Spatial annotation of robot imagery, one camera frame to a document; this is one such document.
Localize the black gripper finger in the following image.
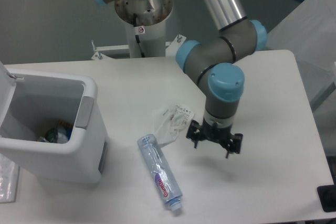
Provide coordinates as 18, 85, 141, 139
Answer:
186, 120, 207, 148
223, 133, 243, 158

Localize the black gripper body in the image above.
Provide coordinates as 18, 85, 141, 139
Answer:
202, 119, 233, 143

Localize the white plastic wrapper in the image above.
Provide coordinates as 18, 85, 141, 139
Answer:
152, 103, 195, 147

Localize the clear plastic water bottle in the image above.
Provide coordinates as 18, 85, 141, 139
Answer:
137, 134, 183, 214

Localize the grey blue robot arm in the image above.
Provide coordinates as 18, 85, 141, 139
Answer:
95, 0, 267, 154

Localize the trash pile inside can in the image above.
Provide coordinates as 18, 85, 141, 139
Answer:
36, 120, 74, 144

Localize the white trash can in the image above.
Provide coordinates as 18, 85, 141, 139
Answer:
1, 66, 109, 184

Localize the black device at edge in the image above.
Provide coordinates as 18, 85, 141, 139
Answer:
317, 185, 335, 212

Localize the grey cabinet at right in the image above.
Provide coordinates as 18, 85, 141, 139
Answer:
267, 0, 335, 156

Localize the paper sheet in sleeve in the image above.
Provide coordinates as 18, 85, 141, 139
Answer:
1, 154, 20, 204

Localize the white pedestal base bracket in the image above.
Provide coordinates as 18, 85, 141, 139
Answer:
90, 34, 187, 61

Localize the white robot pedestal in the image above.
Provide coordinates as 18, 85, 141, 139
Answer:
114, 0, 173, 58

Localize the black cable on pedestal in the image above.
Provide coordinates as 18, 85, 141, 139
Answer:
132, 13, 146, 58

